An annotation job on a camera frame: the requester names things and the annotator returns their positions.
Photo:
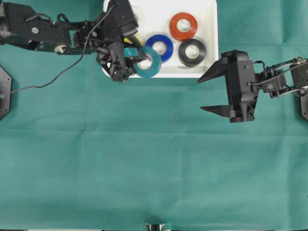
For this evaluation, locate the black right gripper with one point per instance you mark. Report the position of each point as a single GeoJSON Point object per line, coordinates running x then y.
{"type": "Point", "coordinates": [239, 73]}

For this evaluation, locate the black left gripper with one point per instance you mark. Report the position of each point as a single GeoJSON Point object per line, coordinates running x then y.
{"type": "Point", "coordinates": [114, 55]}

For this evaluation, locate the blue tape roll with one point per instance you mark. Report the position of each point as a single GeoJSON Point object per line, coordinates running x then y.
{"type": "Point", "coordinates": [162, 44]}

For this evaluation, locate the green tape roll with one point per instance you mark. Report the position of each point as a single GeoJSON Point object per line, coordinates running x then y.
{"type": "Point", "coordinates": [149, 64]}

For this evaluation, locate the white tape roll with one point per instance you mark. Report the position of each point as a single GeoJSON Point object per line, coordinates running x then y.
{"type": "Point", "coordinates": [140, 16]}

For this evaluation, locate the red tape roll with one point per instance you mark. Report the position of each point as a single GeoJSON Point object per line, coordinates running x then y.
{"type": "Point", "coordinates": [181, 35]}

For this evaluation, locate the black tape roll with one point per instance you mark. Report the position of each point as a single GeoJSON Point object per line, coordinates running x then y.
{"type": "Point", "coordinates": [192, 52]}

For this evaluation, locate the yellow tape roll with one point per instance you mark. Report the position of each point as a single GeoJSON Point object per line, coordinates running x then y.
{"type": "Point", "coordinates": [126, 40]}

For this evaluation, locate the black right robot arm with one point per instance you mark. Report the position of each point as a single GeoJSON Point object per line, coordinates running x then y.
{"type": "Point", "coordinates": [281, 79]}

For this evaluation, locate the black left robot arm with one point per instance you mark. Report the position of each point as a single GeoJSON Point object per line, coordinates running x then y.
{"type": "Point", "coordinates": [22, 27]}

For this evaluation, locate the white plastic case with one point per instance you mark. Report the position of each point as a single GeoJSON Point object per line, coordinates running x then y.
{"type": "Point", "coordinates": [158, 15]}

